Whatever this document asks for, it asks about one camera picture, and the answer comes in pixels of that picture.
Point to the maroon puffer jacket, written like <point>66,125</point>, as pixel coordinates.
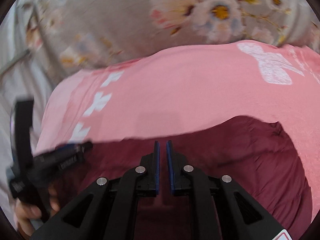
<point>225,167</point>

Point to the grey satin sheet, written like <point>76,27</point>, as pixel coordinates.
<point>7,90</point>

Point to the person's left hand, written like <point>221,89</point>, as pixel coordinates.
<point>25,217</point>

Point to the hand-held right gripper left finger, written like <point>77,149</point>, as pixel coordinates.
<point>158,165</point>

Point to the pink printed blanket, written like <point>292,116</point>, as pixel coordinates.
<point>187,92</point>

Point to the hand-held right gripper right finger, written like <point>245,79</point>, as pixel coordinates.
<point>169,165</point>

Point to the grey floral blanket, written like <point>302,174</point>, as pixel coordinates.
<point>120,22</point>

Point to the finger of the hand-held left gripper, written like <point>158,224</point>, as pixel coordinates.
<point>71,162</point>
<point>75,147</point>

